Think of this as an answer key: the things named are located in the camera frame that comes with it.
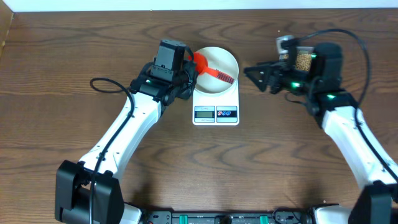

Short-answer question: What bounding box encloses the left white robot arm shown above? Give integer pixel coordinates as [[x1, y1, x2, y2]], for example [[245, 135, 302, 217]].
[[55, 39, 198, 223]]

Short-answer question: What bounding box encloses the right black cable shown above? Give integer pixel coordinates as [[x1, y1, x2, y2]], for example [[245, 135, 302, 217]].
[[284, 28, 398, 184]]

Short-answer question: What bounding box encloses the pile of soybeans in container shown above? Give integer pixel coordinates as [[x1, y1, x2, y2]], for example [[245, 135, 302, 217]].
[[294, 53, 313, 72]]

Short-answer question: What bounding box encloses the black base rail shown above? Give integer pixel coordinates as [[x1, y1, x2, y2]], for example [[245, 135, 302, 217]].
[[138, 209, 315, 224]]

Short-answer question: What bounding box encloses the red plastic measuring scoop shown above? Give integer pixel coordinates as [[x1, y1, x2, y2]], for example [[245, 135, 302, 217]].
[[188, 52, 235, 84]]

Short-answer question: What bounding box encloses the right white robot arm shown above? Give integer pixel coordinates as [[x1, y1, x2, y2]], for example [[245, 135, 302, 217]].
[[244, 35, 397, 223]]

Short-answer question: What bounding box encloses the white round bowl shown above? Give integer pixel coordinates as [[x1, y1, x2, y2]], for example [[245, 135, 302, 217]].
[[194, 47, 239, 96]]

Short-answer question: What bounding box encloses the white digital kitchen scale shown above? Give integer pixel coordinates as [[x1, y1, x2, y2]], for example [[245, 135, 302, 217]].
[[192, 80, 239, 126]]

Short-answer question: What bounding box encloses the clear plastic container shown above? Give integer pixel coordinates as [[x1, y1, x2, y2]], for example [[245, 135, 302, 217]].
[[277, 46, 316, 73]]

